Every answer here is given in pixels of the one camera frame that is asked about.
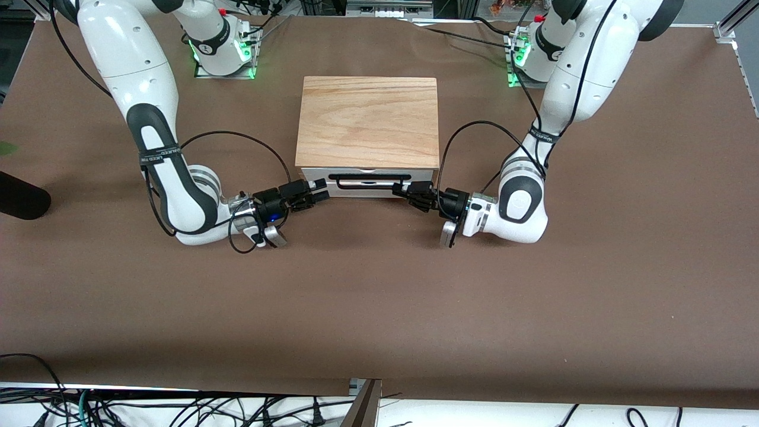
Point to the brown table cover sheet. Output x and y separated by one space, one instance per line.
379 284

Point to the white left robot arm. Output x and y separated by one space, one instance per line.
584 71

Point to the black rounded object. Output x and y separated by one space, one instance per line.
24 198

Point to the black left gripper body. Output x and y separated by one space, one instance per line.
455 202

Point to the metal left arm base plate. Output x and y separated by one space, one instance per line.
513 56

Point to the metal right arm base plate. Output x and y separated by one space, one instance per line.
252 56

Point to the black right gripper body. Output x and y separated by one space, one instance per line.
270 203

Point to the aluminium frame profile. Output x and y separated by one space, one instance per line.
744 65

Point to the small green object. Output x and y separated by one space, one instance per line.
7 148

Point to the dark angled post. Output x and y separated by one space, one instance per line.
364 409

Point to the white-fronted wooden drawer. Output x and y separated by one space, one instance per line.
367 193

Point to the light wooden drawer cabinet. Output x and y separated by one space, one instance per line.
367 121

